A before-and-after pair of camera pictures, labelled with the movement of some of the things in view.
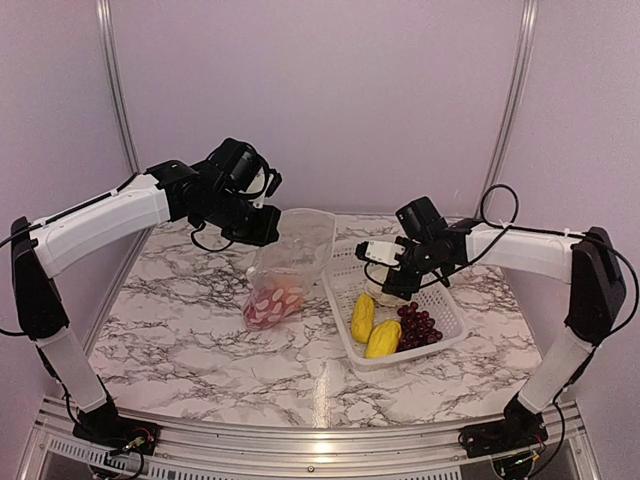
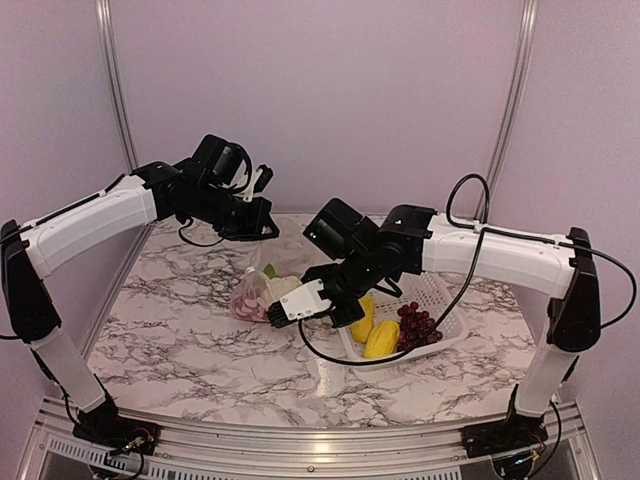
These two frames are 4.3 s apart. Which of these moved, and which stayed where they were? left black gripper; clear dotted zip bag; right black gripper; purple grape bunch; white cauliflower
Moved: white cauliflower; right black gripper
Stayed: left black gripper; purple grape bunch; clear dotted zip bag
